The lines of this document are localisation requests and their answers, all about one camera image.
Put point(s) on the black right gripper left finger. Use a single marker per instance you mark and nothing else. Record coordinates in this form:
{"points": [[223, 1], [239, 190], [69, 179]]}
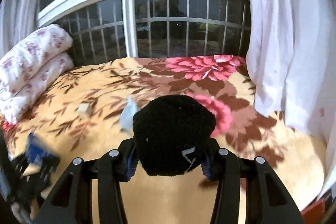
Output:
{"points": [[129, 159]]}

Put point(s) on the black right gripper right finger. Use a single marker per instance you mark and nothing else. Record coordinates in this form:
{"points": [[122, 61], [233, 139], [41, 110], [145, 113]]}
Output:
{"points": [[211, 162]]}

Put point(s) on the blue white milk carton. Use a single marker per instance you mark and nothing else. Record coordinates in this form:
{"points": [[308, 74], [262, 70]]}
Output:
{"points": [[40, 154]]}

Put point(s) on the black sock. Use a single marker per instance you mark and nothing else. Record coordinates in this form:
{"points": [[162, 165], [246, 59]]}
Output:
{"points": [[170, 133]]}

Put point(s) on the grey rabbit figurine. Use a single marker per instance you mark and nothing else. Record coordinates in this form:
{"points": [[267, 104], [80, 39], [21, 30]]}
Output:
{"points": [[126, 116]]}

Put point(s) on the small beige box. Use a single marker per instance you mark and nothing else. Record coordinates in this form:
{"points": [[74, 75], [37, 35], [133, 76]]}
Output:
{"points": [[84, 110]]}

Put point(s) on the folded floral quilt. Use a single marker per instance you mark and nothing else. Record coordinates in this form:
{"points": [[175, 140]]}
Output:
{"points": [[30, 67]]}

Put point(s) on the white right curtain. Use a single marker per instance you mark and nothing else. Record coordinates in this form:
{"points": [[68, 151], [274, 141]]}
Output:
{"points": [[291, 60]]}

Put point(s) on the white curtain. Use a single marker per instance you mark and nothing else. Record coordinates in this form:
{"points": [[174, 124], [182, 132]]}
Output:
{"points": [[18, 20], [291, 60]]}

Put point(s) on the white barred window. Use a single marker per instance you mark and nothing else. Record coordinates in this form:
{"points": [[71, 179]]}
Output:
{"points": [[105, 30]]}

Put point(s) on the white left curtain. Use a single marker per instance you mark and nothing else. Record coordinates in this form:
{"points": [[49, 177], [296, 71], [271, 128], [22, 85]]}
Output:
{"points": [[18, 20]]}

